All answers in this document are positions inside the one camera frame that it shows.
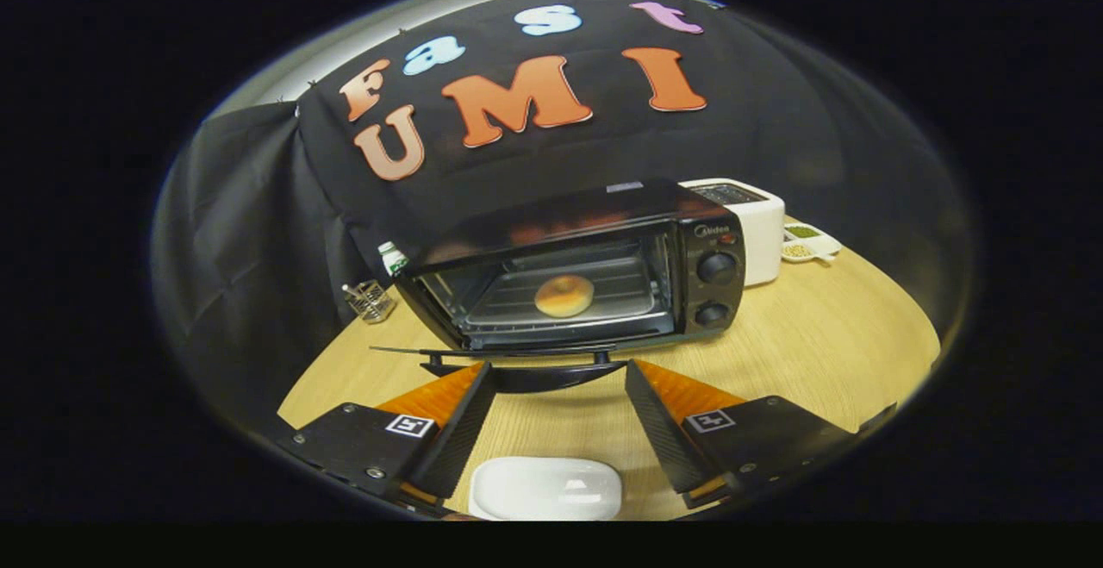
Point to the white bread toaster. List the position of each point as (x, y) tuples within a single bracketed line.
[(763, 240)]

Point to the black toaster oven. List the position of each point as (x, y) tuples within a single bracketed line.
[(715, 236)]

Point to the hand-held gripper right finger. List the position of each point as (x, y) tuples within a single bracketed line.
[(663, 439)]

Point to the sugared orange donut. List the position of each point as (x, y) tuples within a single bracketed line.
[(564, 296)]

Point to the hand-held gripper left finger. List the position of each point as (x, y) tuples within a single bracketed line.
[(457, 443)]

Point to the black backdrop cloth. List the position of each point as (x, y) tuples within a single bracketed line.
[(258, 206)]

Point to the white divided dish with beans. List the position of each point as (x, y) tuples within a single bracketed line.
[(810, 245)]

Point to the white bottle green label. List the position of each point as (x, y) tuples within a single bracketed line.
[(392, 259)]

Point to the white oval plate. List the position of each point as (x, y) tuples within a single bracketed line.
[(534, 486)]

